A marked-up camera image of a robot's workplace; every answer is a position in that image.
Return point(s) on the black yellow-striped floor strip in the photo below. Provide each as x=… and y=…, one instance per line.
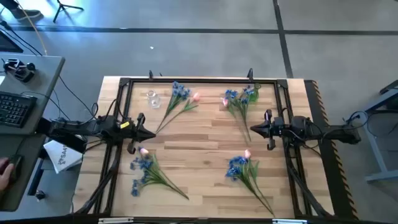
x=329, y=161

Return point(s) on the silver metal bracket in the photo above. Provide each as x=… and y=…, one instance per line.
x=289, y=221
x=115, y=220

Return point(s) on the black clamp gadget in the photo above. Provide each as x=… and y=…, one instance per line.
x=20, y=71

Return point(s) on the grey desk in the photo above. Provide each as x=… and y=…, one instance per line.
x=43, y=77

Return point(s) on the white box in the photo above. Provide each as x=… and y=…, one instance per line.
x=63, y=157

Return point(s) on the black metal table frame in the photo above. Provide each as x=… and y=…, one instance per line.
x=202, y=81

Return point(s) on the blue-grey table frame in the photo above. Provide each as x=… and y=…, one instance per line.
x=377, y=149

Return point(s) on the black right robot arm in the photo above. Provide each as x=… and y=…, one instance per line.
x=311, y=129

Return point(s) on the black table clamp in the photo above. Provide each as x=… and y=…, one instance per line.
x=150, y=75
x=250, y=74

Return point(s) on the black computer mouse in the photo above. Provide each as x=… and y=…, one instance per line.
x=17, y=165

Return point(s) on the black tripod stand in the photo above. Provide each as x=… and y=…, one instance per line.
x=63, y=7

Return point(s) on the black desk monitor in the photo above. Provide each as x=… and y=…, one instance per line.
x=7, y=43

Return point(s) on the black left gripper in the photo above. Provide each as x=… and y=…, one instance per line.
x=136, y=133

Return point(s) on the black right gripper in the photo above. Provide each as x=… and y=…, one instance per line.
x=273, y=130

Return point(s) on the person's shoe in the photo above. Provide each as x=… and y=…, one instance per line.
x=26, y=14

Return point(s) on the dark desk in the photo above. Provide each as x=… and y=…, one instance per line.
x=18, y=146

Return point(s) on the person's hand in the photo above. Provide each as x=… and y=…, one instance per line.
x=4, y=177

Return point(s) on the clear glass vase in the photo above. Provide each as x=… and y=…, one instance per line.
x=154, y=101

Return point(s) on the green glass vase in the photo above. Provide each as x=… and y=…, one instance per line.
x=255, y=96

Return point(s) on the small black floor object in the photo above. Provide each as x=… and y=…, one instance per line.
x=40, y=195

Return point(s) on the blue artificial flower spray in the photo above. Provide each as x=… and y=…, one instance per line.
x=143, y=164
x=237, y=161
x=178, y=91
x=231, y=93

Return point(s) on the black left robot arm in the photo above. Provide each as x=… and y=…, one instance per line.
x=93, y=127

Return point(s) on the pink artificial tulip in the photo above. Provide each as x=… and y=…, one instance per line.
x=224, y=102
x=247, y=153
x=196, y=96
x=144, y=151

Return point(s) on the black keyboard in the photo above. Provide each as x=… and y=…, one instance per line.
x=15, y=109

